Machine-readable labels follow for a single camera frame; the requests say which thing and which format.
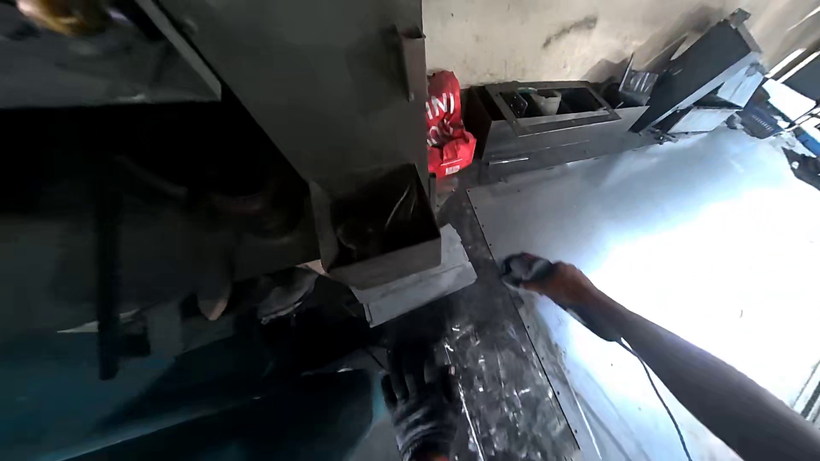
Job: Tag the person's right hand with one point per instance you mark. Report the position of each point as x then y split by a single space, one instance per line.
569 285

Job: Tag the person's left hand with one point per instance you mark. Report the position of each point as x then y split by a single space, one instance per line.
423 413

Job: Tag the person's left thumb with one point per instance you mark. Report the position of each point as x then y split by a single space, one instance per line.
452 383

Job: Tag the person's left fingers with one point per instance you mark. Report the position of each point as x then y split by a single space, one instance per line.
407 376

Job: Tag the person's right fingers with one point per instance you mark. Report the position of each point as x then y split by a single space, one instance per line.
544 284

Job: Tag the dark handheld power tool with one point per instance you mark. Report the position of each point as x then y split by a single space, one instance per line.
520 268

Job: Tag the person's left forearm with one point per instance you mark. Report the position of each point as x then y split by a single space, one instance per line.
430 456

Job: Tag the folded grey metal piece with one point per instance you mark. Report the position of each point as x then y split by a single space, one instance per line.
423 296

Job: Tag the large shiny metal sheet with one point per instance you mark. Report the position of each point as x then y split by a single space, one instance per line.
653 256

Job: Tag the open rectangular metal box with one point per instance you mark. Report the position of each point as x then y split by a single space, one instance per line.
391 261

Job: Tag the long grey metal trough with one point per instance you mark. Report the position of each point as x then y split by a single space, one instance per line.
544 138

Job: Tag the red bag with white print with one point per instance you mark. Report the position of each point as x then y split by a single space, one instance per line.
450 144

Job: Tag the whitish cup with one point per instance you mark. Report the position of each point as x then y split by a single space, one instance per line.
547 102

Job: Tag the clear plastic container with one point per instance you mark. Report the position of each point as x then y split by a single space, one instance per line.
639 86

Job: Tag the dark grey angular metal machine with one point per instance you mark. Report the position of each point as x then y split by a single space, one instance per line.
698 73

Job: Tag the tall grey metal cabinet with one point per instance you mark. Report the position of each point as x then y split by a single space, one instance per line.
320 83

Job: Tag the grey metal shelf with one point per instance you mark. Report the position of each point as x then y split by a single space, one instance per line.
109 70

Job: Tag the blurred golden orange object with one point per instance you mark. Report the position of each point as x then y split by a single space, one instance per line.
64 14

